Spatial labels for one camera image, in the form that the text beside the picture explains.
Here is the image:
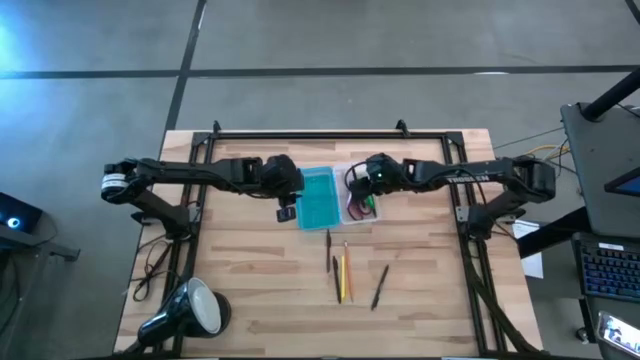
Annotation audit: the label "white paper sheet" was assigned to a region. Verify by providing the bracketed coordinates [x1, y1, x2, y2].
[510, 218, 545, 280]

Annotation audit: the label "dark tablet screen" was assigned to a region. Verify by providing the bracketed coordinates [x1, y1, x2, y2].
[603, 167, 640, 199]

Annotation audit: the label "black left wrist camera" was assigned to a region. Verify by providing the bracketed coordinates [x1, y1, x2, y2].
[275, 195, 298, 224]

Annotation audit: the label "black pole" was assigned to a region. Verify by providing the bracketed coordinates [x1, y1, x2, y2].
[582, 67, 640, 122]

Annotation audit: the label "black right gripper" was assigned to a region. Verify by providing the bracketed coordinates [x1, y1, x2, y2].
[348, 152, 405, 200]

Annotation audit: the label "grey side desk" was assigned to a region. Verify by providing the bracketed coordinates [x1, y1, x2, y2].
[559, 102, 640, 240]

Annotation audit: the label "yellow cable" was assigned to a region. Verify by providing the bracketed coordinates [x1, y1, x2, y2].
[519, 143, 571, 162]

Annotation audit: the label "black backlit keyboard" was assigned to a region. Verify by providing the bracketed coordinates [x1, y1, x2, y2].
[571, 231, 640, 304]

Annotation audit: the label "blue plastic supply box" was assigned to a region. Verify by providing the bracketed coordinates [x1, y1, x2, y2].
[295, 166, 344, 232]

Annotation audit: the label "black scissors with red handles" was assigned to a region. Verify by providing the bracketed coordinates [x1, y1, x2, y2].
[346, 195, 377, 222]

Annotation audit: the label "black desk lamp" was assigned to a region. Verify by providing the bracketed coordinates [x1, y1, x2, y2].
[135, 277, 233, 354]

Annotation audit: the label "orange pencil with eraser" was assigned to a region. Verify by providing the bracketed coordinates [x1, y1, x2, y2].
[343, 240, 355, 303]

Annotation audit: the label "smartphone with lit screen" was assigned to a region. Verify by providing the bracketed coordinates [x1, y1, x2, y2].
[596, 309, 640, 359]

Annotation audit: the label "thick black marker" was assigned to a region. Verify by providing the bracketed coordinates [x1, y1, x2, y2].
[370, 264, 391, 312]

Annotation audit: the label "black device with blue light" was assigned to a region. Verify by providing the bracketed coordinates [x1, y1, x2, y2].
[0, 192, 81, 262]

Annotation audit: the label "black pen with chrome band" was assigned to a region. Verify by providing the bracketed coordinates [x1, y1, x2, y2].
[332, 255, 343, 305]

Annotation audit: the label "clear plastic supply box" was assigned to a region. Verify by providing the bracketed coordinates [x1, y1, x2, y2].
[332, 162, 381, 226]

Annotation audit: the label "black loose cable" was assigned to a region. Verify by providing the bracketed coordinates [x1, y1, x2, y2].
[131, 233, 176, 303]

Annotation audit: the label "black aluminium table frame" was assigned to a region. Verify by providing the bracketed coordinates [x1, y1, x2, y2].
[169, 130, 544, 357]

